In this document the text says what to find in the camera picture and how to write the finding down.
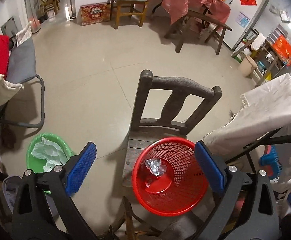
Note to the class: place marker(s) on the white crumpled plastic bag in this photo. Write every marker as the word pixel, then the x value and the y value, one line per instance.
pixel 45 155

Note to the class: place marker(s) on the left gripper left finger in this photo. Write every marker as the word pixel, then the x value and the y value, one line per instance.
pixel 32 218

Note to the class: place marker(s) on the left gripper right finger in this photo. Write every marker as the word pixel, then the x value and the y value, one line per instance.
pixel 258 217

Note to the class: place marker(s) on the grey folding chair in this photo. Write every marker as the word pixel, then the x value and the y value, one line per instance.
pixel 22 69

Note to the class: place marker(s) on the white refrigerator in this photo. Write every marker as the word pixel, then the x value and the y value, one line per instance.
pixel 243 16

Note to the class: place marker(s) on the red mesh trash basket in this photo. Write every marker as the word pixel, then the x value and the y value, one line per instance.
pixel 182 186

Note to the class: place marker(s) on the wooden chair grey seat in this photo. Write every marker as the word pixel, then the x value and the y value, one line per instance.
pixel 128 8

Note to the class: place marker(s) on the red patterned cardboard box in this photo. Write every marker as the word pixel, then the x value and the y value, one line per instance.
pixel 95 13

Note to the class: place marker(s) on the dark wooden chair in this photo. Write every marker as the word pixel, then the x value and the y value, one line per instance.
pixel 188 103

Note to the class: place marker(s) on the dark wooden bench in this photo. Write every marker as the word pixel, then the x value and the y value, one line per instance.
pixel 201 22

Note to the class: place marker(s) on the white tablecloth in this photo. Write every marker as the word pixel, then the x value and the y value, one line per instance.
pixel 264 109

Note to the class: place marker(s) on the green plastic basin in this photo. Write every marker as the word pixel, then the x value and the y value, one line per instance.
pixel 55 138

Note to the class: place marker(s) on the crumpled foil wrapper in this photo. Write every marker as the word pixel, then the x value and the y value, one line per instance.
pixel 155 167

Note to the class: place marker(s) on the beige plastic bucket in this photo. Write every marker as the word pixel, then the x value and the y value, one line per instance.
pixel 247 66

